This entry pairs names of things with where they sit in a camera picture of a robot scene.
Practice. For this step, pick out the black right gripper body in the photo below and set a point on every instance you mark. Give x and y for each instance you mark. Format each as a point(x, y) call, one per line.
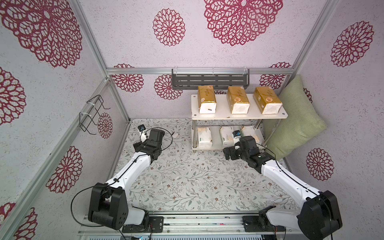
point(229, 153)

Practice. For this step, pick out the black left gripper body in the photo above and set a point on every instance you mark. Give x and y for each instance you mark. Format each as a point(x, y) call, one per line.
point(137, 145)

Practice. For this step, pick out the white tissue pack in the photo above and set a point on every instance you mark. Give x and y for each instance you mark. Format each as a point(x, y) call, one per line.
point(226, 134)
point(250, 131)
point(204, 137)

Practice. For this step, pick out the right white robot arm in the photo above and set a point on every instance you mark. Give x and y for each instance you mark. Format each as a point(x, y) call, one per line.
point(318, 216)

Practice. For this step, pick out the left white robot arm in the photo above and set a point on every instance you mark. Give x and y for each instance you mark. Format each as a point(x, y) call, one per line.
point(109, 205)

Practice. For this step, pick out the white two-tier shelf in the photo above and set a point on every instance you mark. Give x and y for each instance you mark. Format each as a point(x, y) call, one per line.
point(223, 117)

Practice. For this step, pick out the green pillow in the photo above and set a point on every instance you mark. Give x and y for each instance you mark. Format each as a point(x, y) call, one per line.
point(302, 124)

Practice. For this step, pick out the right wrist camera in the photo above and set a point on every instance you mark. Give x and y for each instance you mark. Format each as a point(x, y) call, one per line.
point(236, 136)

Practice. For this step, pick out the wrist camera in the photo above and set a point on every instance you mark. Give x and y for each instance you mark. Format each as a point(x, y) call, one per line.
point(142, 129)
point(236, 136)

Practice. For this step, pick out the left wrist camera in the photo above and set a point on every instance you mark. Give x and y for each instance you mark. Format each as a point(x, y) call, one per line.
point(142, 129)

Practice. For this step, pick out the grey wall-mounted rack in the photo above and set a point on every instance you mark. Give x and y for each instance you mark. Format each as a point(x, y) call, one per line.
point(218, 81)

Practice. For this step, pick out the black wire wall rack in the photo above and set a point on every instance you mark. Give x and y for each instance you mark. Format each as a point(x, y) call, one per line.
point(87, 118)

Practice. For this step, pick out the metal base rail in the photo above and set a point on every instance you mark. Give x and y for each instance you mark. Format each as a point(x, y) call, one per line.
point(224, 225)

